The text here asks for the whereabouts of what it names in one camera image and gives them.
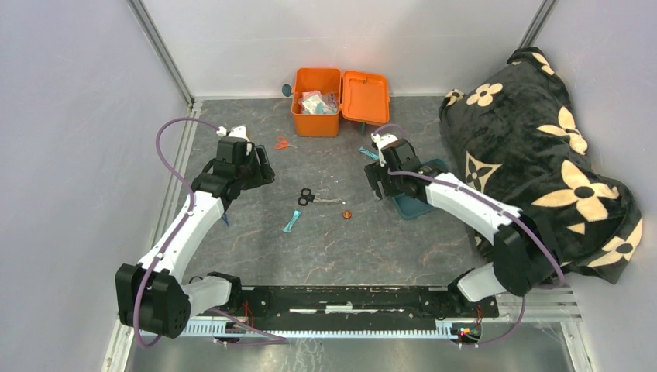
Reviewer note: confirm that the teal sachet near gloves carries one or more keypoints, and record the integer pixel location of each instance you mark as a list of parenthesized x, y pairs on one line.
[(370, 154)]

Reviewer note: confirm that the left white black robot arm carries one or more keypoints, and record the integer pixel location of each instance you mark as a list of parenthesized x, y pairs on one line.
[(151, 294)]

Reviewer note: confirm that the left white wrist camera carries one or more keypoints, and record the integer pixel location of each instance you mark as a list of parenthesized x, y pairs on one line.
[(240, 132)]

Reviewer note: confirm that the black handled scissors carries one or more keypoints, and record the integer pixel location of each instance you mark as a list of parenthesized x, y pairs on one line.
[(307, 197)]

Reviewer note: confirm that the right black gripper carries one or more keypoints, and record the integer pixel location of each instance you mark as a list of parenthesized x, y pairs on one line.
[(376, 173)]

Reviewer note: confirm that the orange medicine kit box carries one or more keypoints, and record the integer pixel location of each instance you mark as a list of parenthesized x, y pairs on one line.
[(360, 97)]

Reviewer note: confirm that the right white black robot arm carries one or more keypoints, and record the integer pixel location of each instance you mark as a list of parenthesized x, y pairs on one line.
[(525, 250)]

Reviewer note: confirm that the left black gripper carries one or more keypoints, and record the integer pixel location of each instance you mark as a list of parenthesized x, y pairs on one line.
[(263, 172)]

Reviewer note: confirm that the teal sachet by gauze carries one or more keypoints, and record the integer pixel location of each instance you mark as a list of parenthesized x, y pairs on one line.
[(289, 226)]

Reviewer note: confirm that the black mounting base rail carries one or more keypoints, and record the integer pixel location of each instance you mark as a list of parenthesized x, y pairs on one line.
[(355, 308)]

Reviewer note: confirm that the black floral blanket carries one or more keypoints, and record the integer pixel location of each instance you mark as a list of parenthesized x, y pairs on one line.
[(514, 138)]

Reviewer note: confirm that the orange handled small scissors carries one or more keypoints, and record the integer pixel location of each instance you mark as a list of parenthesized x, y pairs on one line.
[(283, 143)]

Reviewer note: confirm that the blue plaster packet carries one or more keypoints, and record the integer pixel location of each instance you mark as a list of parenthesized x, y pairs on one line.
[(325, 108)]

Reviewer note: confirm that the teal plastic tray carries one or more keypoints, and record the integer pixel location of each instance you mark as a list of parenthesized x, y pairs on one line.
[(411, 208)]

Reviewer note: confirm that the teal knob behind box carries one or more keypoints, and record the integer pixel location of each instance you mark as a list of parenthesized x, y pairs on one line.
[(286, 90)]

